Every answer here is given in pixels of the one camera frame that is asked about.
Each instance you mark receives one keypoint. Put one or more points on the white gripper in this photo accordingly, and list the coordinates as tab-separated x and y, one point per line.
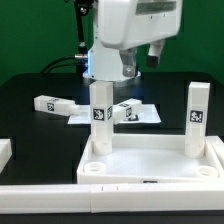
124	24

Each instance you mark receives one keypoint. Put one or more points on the white desk top tray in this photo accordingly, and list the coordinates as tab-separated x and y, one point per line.
151	158

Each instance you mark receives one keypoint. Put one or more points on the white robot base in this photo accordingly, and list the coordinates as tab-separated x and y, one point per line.
105	64

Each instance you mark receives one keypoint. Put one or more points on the white marker sheet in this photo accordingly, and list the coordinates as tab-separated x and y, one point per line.
148	114

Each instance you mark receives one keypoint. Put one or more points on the white left barrier block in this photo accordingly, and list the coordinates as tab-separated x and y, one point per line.
5	152

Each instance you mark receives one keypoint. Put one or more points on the black camera stand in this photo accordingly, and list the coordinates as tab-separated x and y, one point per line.
81	8

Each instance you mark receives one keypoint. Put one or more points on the white front barrier rail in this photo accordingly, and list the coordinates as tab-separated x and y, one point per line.
95	198

